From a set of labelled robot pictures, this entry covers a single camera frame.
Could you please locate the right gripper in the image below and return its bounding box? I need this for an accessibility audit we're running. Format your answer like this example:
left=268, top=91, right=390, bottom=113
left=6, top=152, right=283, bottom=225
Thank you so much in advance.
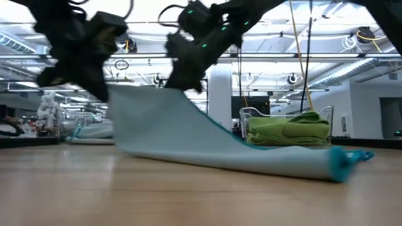
left=164, top=20, right=244, bottom=94

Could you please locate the blue microfiber towel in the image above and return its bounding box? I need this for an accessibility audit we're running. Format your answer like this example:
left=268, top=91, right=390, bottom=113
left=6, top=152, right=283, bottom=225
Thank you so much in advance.
left=106, top=84, right=376, bottom=184
left=64, top=136, right=116, bottom=146
left=72, top=122, right=114, bottom=139

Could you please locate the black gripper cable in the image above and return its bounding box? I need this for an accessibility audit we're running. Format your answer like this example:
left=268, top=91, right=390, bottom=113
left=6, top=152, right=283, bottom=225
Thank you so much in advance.
left=67, top=0, right=135, bottom=20
left=156, top=3, right=187, bottom=30

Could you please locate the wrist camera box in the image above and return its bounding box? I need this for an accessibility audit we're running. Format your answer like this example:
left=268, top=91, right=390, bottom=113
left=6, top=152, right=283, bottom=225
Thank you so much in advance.
left=165, top=32, right=195, bottom=61
left=35, top=66, right=69, bottom=89

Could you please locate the black looped background cable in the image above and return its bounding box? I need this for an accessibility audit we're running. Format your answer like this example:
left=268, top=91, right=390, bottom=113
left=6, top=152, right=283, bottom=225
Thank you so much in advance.
left=0, top=117, right=25, bottom=137

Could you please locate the green microfiber towel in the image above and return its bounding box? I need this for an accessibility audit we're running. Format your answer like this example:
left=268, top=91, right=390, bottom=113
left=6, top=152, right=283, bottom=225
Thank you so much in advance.
left=287, top=111, right=329, bottom=126
left=247, top=137, right=329, bottom=146
left=247, top=117, right=330, bottom=141

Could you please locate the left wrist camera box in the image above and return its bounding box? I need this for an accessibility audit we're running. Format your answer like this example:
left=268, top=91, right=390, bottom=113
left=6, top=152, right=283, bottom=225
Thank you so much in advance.
left=35, top=66, right=69, bottom=89

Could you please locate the dark background cabinet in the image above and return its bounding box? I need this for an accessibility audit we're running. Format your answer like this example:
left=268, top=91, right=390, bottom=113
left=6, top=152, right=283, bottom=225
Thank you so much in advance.
left=231, top=95, right=271, bottom=119

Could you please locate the yellow cable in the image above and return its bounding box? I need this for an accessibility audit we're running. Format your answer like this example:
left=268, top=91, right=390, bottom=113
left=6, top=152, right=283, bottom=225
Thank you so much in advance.
left=288, top=0, right=315, bottom=112

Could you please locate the black hanging ring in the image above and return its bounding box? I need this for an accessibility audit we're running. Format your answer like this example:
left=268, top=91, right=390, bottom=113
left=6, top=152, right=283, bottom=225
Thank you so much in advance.
left=114, top=59, right=130, bottom=71

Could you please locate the black hanging cable reel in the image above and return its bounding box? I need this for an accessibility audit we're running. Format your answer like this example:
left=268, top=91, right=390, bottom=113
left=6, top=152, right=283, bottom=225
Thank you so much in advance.
left=357, top=26, right=375, bottom=43
left=116, top=31, right=138, bottom=53

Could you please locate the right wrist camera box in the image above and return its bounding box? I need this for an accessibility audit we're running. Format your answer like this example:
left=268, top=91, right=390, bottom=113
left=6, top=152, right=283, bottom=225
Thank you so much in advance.
left=165, top=32, right=195, bottom=61

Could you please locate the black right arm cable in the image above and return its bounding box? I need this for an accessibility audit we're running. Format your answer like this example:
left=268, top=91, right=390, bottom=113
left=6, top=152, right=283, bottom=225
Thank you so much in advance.
left=300, top=0, right=315, bottom=113

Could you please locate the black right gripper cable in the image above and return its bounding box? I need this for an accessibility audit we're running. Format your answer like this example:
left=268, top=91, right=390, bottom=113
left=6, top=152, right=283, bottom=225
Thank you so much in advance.
left=156, top=3, right=187, bottom=30

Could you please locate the clear plastic basket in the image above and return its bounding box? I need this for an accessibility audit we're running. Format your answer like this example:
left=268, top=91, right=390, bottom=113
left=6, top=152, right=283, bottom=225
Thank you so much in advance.
left=56, top=105, right=116, bottom=145
left=239, top=105, right=334, bottom=146

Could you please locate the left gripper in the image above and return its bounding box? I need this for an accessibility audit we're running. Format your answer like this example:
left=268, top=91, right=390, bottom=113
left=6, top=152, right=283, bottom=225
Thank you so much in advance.
left=46, top=39, right=110, bottom=103

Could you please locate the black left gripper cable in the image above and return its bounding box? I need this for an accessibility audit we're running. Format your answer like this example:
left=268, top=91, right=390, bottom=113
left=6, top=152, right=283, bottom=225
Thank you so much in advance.
left=67, top=0, right=135, bottom=20

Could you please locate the white robot figure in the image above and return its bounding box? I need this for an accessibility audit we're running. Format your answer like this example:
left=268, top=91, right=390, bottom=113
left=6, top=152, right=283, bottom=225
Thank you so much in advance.
left=36, top=90, right=59, bottom=128

